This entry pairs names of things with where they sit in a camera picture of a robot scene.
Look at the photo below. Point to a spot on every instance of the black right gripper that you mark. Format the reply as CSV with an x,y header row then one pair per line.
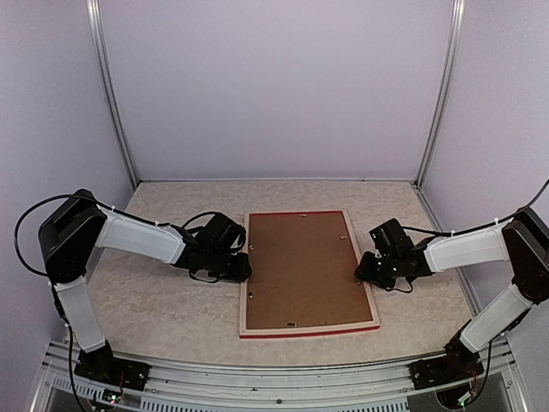
x,y
364,272

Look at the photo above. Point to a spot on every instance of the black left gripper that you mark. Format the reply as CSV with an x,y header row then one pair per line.
x,y
240,274

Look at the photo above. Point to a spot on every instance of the brown cardboard backing board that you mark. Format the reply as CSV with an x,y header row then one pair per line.
x,y
304,270

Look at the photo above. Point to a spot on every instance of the wooden picture frame red edge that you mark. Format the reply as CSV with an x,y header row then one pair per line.
x,y
373,319

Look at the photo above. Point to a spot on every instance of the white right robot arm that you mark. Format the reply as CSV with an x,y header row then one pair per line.
x,y
517,244

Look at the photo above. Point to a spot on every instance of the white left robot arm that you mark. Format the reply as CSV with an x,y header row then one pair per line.
x,y
76,235

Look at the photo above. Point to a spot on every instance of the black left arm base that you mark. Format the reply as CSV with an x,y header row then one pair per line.
x,y
101,365

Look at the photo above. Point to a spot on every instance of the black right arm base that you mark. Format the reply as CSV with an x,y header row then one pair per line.
x,y
457,363

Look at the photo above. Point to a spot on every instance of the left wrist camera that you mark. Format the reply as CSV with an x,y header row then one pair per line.
x,y
221,234

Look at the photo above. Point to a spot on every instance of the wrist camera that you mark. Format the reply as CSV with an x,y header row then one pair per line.
x,y
221,234
390,238

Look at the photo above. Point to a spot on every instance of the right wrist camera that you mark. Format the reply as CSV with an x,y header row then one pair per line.
x,y
390,238

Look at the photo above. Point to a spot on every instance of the aluminium front rail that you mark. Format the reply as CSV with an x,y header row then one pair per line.
x,y
175,385

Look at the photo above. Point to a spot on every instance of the right aluminium corner post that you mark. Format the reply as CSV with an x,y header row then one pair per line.
x,y
450,57

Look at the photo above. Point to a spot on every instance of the aluminium corner post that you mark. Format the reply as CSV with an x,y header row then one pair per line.
x,y
450,57
97,32

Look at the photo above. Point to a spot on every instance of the left aluminium corner post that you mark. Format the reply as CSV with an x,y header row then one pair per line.
x,y
97,32

